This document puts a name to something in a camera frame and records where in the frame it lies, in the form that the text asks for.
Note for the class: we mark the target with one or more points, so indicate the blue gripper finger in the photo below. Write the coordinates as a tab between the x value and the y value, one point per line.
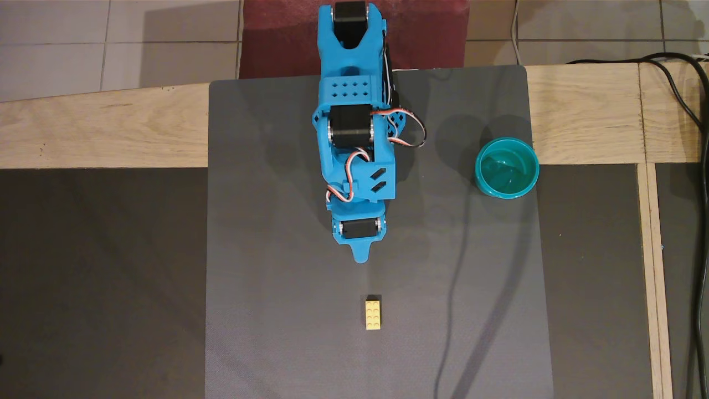
360	249

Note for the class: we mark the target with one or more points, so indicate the cream white lego brick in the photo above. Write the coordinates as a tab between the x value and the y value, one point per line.
373	315

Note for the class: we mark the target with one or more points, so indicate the chair with maroon cover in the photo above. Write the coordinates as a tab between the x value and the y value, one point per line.
277	39

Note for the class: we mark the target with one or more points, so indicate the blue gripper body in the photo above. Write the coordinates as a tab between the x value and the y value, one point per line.
359	228

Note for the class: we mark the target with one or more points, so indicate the green plastic cup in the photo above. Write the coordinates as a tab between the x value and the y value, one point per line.
507	172

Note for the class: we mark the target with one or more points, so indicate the black table mat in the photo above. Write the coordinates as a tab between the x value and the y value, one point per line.
678	288
598	288
99	288

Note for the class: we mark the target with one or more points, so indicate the large grey table mat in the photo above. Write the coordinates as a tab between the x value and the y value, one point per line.
266	249

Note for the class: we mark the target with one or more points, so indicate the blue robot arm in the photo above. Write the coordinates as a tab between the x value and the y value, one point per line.
349	72

